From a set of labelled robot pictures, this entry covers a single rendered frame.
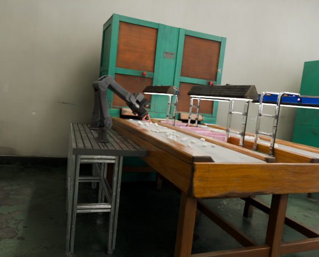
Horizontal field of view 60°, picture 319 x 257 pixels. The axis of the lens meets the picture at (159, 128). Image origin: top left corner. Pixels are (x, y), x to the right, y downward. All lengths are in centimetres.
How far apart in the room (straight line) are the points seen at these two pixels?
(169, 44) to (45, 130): 187
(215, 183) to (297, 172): 50
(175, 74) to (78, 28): 140
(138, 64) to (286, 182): 199
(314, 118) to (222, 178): 340
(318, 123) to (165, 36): 257
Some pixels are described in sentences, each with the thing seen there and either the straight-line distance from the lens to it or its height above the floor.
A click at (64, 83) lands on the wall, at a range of 373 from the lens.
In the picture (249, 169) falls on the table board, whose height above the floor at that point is 71.
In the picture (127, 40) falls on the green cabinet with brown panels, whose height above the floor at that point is 156.
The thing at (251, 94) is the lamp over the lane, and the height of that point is 107.
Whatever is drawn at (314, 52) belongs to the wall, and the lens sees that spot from 551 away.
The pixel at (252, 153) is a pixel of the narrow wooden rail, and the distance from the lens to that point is 156.
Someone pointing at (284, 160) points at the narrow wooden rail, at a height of 70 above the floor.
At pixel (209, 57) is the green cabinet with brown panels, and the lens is 339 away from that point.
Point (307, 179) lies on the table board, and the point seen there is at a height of 65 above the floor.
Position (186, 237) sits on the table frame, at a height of 37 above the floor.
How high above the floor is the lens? 100
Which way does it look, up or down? 6 degrees down
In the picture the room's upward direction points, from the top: 6 degrees clockwise
